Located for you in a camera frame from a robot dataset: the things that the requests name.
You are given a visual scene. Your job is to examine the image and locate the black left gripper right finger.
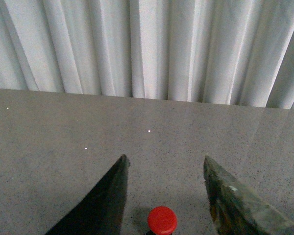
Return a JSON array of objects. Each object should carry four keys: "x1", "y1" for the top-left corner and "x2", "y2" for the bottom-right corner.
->
[{"x1": 203, "y1": 156, "x2": 294, "y2": 235}]

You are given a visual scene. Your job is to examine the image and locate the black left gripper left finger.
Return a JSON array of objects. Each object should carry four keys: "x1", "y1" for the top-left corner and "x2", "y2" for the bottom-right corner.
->
[{"x1": 47, "y1": 155, "x2": 130, "y2": 235}]

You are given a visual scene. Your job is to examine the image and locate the red push button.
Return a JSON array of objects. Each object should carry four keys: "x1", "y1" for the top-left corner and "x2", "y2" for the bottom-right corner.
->
[{"x1": 147, "y1": 206, "x2": 177, "y2": 235}]

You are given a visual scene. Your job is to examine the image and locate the white pleated curtain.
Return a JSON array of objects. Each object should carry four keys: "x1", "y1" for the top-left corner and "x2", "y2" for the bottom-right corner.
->
[{"x1": 0, "y1": 0, "x2": 294, "y2": 109}]

